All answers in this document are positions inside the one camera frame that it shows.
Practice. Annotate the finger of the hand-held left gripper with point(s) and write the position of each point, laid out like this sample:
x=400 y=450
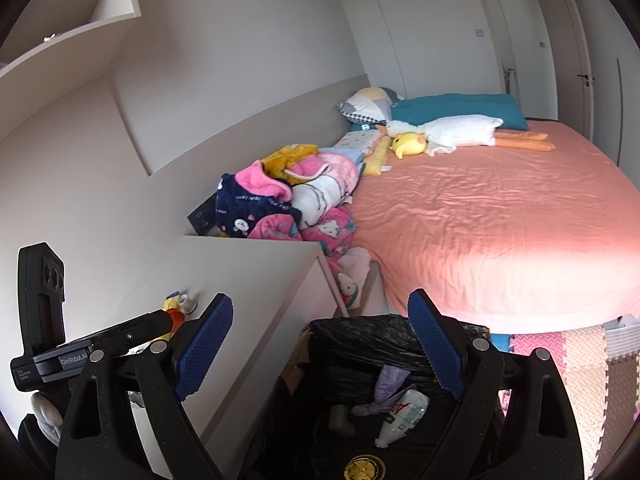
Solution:
x=135 y=332

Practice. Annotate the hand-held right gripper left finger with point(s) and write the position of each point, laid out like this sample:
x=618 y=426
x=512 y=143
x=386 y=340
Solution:
x=205 y=345

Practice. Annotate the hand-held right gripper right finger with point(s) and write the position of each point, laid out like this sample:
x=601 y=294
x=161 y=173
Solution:
x=435 y=345

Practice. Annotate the orange small box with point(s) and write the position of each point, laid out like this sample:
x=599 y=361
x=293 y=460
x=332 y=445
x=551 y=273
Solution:
x=176 y=320

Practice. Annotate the yellow snack packet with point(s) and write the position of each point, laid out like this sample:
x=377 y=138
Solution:
x=172 y=302

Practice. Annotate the bin with black bag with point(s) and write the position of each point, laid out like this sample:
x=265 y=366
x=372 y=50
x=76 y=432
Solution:
x=360 y=340

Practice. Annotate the person's left hand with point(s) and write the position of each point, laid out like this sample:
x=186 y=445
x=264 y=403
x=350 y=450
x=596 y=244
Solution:
x=46 y=410

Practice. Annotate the purple knotted bag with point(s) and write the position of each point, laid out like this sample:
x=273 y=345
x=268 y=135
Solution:
x=387 y=385

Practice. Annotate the white plastic bottle green label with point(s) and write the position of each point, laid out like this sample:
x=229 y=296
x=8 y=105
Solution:
x=407 y=412

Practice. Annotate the beige nightstand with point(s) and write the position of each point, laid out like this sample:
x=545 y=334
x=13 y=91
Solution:
x=240 y=270

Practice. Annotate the bed with orange sheet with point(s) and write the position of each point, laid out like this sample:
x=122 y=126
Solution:
x=500 y=220

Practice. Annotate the gold round lid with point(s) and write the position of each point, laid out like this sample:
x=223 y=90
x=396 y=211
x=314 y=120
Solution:
x=362 y=467

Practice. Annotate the pink cat print blanket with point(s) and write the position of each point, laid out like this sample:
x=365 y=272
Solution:
x=330 y=232

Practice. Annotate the pastel foam floor mat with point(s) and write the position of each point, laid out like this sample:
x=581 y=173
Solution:
x=590 y=380

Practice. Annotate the pink and white blanket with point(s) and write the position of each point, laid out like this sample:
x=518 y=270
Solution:
x=320 y=195

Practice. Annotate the yellow dotted long pillow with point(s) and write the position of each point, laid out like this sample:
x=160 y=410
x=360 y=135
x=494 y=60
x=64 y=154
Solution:
x=376 y=157

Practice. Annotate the yellow duck plush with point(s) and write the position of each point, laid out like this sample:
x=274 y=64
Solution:
x=407 y=144

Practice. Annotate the yellow garment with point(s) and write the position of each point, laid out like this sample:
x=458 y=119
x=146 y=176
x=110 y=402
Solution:
x=287 y=156

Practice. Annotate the white goose plush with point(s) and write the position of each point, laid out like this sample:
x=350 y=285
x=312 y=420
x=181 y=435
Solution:
x=460 y=130

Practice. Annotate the light printed pillow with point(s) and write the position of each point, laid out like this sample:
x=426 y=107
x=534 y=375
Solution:
x=352 y=142

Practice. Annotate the teal pillow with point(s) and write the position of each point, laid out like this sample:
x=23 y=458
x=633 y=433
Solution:
x=465 y=105

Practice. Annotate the patchwork pillow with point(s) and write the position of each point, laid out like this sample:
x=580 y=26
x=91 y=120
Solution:
x=370 y=102

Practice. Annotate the white wardrobe doors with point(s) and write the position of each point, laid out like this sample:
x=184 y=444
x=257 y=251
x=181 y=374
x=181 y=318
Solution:
x=440 y=25

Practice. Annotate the white room door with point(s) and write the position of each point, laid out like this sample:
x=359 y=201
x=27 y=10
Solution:
x=575 y=25

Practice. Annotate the black wall panel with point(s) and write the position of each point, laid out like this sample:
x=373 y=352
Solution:
x=202 y=217

